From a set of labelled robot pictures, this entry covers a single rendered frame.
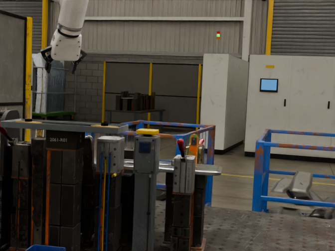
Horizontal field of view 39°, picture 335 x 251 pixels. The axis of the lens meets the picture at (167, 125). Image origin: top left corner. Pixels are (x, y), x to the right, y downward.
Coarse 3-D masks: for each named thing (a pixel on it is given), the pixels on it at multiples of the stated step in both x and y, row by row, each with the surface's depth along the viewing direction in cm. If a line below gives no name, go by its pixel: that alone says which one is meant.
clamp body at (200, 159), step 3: (198, 144) 197; (201, 144) 198; (186, 147) 190; (198, 147) 190; (201, 147) 190; (186, 150) 190; (198, 150) 190; (201, 150) 190; (186, 153) 191; (198, 153) 190; (201, 153) 190; (198, 156) 190; (201, 156) 190; (198, 159) 190; (201, 159) 190; (198, 162) 190; (201, 162) 190
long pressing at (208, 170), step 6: (126, 162) 183; (132, 162) 182; (162, 162) 184; (168, 162) 185; (126, 168) 172; (132, 168) 171; (162, 168) 170; (168, 168) 170; (198, 168) 174; (204, 168) 174; (210, 168) 175; (216, 168) 176; (198, 174) 168; (204, 174) 167; (210, 174) 167; (216, 174) 168
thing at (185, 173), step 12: (192, 156) 162; (180, 168) 157; (192, 168) 157; (180, 180) 157; (192, 180) 157; (180, 192) 158; (192, 192) 159; (180, 204) 159; (180, 216) 159; (180, 228) 159; (180, 240) 159
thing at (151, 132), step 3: (138, 129) 143; (141, 129) 144; (144, 129) 144; (147, 129) 144; (150, 129) 145; (153, 129) 145; (156, 129) 146; (138, 132) 142; (141, 132) 142; (144, 132) 142; (147, 132) 142; (150, 132) 142; (153, 132) 142; (156, 132) 142; (144, 135) 144; (147, 135) 144; (150, 135) 144
